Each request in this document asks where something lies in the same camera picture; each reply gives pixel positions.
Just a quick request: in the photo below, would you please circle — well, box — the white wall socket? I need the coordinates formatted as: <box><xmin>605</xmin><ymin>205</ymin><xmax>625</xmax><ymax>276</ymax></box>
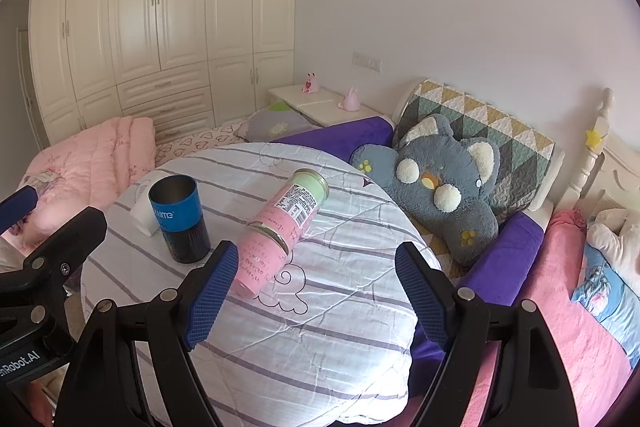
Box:
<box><xmin>351</xmin><ymin>52</ymin><xmax>383</xmax><ymax>72</ymax></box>

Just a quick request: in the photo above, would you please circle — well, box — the white bed frame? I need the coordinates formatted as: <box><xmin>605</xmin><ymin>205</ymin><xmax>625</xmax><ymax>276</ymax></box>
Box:
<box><xmin>567</xmin><ymin>87</ymin><xmax>640</xmax><ymax>220</ymax></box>

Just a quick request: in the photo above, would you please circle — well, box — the grey flower-print pillow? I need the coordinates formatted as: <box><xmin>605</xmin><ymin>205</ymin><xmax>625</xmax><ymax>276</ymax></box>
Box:
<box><xmin>235</xmin><ymin>103</ymin><xmax>323</xmax><ymax>142</ymax></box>

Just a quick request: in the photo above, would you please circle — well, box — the purple bed bumper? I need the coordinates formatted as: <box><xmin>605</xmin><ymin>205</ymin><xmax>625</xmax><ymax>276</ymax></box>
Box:
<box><xmin>407</xmin><ymin>211</ymin><xmax>544</xmax><ymax>413</ymax></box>
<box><xmin>270</xmin><ymin>116</ymin><xmax>396</xmax><ymax>162</ymax></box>

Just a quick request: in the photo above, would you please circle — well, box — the pink quilt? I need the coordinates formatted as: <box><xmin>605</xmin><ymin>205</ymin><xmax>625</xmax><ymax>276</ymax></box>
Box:
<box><xmin>0</xmin><ymin>116</ymin><xmax>157</xmax><ymax>258</ymax></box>

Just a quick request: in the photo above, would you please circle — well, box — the white purple-striped quilt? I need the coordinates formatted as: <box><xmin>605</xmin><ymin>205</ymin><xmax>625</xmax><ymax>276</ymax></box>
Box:
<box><xmin>80</xmin><ymin>142</ymin><xmax>446</xmax><ymax>427</ymax></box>

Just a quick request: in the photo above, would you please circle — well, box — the pink fleece blanket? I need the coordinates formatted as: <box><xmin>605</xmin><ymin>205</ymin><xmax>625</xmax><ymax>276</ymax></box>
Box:
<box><xmin>450</xmin><ymin>209</ymin><xmax>636</xmax><ymax>427</ymax></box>

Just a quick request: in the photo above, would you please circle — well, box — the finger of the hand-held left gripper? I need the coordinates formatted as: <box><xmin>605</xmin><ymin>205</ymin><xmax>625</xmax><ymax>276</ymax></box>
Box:
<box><xmin>21</xmin><ymin>205</ymin><xmax>108</xmax><ymax>308</ymax></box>
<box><xmin>0</xmin><ymin>186</ymin><xmax>40</xmax><ymax>234</ymax></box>

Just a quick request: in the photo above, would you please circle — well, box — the heart-print bed sheet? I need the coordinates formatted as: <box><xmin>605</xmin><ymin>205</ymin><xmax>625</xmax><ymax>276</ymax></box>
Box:
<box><xmin>155</xmin><ymin>119</ymin><xmax>251</xmax><ymax>168</ymax></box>

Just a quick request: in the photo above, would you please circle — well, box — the small white paper box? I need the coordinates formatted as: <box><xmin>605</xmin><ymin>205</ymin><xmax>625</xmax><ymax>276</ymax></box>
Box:
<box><xmin>131</xmin><ymin>199</ymin><xmax>161</xmax><ymax>237</ymax></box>

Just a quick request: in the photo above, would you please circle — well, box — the pink rabbit night light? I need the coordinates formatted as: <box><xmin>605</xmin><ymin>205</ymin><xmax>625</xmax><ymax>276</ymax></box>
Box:
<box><xmin>338</xmin><ymin>87</ymin><xmax>364</xmax><ymax>112</ymax></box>

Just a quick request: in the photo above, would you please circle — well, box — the pink cup with green band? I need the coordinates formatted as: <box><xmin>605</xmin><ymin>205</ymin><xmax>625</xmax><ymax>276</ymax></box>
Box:
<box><xmin>229</xmin><ymin>168</ymin><xmax>329</xmax><ymax>299</ymax></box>

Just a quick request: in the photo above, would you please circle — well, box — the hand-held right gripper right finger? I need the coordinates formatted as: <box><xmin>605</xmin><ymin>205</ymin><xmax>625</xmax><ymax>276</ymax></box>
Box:
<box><xmin>395</xmin><ymin>241</ymin><xmax>583</xmax><ymax>427</ymax></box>

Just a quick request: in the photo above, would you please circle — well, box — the blue and black metal cup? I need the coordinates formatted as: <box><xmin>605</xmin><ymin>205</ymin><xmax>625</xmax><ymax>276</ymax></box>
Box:
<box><xmin>148</xmin><ymin>174</ymin><xmax>212</xmax><ymax>264</ymax></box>

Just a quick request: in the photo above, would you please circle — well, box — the cream wardrobe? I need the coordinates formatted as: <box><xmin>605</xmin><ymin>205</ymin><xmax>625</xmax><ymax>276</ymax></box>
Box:
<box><xmin>27</xmin><ymin>0</ymin><xmax>301</xmax><ymax>148</ymax></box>

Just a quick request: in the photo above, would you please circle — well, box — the grey plush toy cushion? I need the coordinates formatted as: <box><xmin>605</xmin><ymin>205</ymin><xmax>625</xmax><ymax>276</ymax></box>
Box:
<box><xmin>350</xmin><ymin>113</ymin><xmax>502</xmax><ymax>267</ymax></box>

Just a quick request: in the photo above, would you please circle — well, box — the white plush toy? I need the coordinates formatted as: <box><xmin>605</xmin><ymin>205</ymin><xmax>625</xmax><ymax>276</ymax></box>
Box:
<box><xmin>586</xmin><ymin>207</ymin><xmax>640</xmax><ymax>283</ymax></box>

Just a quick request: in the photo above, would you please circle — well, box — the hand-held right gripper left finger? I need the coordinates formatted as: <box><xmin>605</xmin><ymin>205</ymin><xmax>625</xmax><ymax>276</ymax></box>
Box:
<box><xmin>52</xmin><ymin>241</ymin><xmax>240</xmax><ymax>427</ymax></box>

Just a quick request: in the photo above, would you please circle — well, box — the white nightstand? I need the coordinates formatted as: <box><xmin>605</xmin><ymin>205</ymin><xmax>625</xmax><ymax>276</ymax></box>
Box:
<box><xmin>268</xmin><ymin>85</ymin><xmax>386</xmax><ymax>128</ymax></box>

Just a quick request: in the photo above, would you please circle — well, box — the green triangle patterned pillow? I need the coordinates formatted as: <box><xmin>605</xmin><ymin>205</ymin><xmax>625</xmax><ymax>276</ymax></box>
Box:
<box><xmin>392</xmin><ymin>79</ymin><xmax>556</xmax><ymax>212</ymax></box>

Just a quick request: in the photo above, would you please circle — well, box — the blue printed pillow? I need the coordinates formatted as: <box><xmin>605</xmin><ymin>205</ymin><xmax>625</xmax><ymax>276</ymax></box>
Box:
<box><xmin>570</xmin><ymin>242</ymin><xmax>640</xmax><ymax>368</ymax></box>

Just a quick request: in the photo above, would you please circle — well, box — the white door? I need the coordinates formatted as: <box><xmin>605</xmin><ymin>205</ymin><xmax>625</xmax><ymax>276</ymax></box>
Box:
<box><xmin>15</xmin><ymin>24</ymin><xmax>48</xmax><ymax>148</ymax></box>

